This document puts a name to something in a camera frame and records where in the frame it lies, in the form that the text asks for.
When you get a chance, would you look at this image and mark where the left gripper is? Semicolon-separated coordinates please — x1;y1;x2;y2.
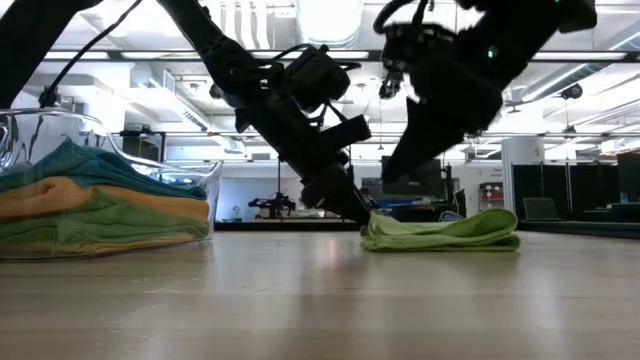
234;84;374;226

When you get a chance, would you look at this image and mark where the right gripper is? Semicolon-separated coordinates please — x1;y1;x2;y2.
382;22;506;184

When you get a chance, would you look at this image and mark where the lime green microfiber towel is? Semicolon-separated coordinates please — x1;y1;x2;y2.
360;207;522;253

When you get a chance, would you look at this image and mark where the clear plastic bin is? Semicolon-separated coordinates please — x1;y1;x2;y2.
0;108;225;261

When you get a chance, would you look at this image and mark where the blue microfiber towel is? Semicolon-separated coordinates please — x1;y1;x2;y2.
0;137;208;201

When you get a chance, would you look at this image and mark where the black computer monitor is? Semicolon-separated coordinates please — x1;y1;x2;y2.
380;155;444;201

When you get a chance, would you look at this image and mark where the black ceiling spotlight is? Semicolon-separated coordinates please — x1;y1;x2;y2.
378;69;405;101

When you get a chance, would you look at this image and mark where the red tool cabinet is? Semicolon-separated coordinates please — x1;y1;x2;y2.
478;182;506;220

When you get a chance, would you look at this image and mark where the black partition panel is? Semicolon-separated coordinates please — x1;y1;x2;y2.
512;163;619;221

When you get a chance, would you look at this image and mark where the black aluminium table frame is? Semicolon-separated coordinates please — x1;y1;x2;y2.
214;219;640;240

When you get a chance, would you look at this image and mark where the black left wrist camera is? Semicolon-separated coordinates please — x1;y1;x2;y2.
284;44;352;114

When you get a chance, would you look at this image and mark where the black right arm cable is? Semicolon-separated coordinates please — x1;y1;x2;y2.
372;0;436;36

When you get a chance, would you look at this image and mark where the silver ventilation duct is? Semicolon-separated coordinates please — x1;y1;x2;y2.
294;0;364;49

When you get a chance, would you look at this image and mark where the black background rig frame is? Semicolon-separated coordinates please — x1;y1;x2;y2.
112;130;354;221

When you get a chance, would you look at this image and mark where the black hanging cable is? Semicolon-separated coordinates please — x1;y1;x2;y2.
38;0;144;109

